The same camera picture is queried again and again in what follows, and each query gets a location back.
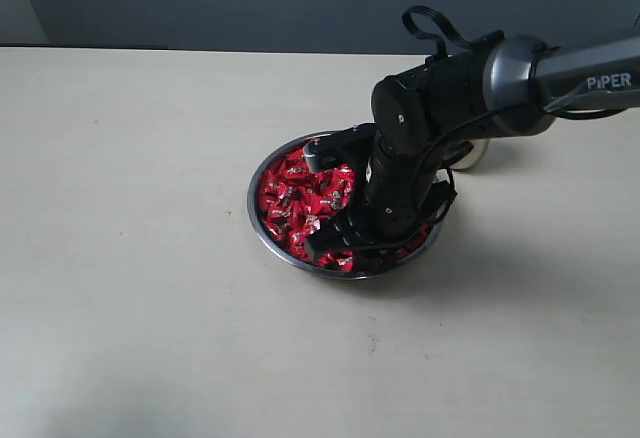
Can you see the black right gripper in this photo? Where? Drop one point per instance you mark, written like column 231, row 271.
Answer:
column 389, row 216

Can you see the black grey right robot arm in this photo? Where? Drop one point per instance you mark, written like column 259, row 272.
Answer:
column 428, row 117

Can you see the stainless steel cup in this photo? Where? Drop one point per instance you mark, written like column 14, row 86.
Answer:
column 473, row 157

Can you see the pile of red wrapped candies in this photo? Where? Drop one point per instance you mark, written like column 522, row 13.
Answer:
column 310, row 203

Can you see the silver metal bowl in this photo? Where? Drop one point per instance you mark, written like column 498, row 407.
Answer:
column 280, row 253

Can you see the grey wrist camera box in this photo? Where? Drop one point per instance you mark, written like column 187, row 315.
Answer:
column 351, row 146

